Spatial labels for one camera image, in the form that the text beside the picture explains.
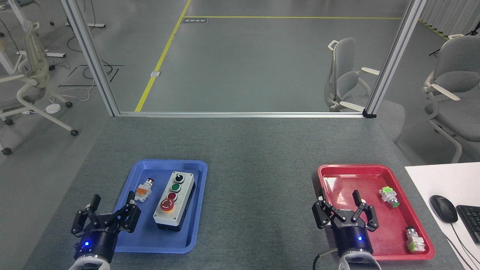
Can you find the metal floor socket plate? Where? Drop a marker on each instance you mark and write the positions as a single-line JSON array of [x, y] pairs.
[[155, 74]]

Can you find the green push button switch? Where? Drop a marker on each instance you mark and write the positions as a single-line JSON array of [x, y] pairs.
[[388, 195]]

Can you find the white round floor device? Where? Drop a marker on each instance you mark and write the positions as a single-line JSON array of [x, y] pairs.
[[53, 108]]

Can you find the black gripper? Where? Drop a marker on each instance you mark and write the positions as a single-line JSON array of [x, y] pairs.
[[350, 238], [98, 240]]

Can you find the grey floor label plate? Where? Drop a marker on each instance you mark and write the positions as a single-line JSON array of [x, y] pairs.
[[194, 20]]

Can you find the red plastic tray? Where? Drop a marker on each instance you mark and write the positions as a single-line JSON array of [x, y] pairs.
[[375, 180]]

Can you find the black post corner clip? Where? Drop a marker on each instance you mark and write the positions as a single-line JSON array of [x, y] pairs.
[[369, 114]]

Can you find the black keyboard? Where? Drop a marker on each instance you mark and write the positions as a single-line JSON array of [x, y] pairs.
[[470, 223]]

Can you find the blue plastic tray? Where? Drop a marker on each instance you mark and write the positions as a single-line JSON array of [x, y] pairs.
[[150, 238]]

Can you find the white four-button control box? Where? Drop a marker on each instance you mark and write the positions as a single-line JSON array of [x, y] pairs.
[[182, 200]]

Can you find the silver switch green-white block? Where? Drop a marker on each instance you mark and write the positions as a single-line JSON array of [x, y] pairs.
[[414, 240]]

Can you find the black tripod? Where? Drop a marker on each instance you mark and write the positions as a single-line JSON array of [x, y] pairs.
[[473, 33]]

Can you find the white mesh office chair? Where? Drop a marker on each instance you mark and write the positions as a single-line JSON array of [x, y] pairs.
[[35, 75]]

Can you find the black computer mouse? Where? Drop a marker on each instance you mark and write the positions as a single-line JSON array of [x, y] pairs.
[[443, 208]]

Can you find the aluminium frame rail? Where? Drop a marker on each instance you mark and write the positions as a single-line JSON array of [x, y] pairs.
[[240, 114]]

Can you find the white desk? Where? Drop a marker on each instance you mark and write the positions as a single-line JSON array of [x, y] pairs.
[[442, 180]]

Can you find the grey office chair white armrests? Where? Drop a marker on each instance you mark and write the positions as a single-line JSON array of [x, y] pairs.
[[461, 60], [345, 56]]

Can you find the white desk foot bar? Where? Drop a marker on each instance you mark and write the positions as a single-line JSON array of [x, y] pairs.
[[48, 54], [90, 25]]

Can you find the aluminium frame post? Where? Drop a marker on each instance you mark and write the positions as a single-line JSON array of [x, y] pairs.
[[394, 56], [92, 56]]

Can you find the red push button orange block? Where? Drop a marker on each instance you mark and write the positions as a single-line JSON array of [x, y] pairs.
[[142, 192]]

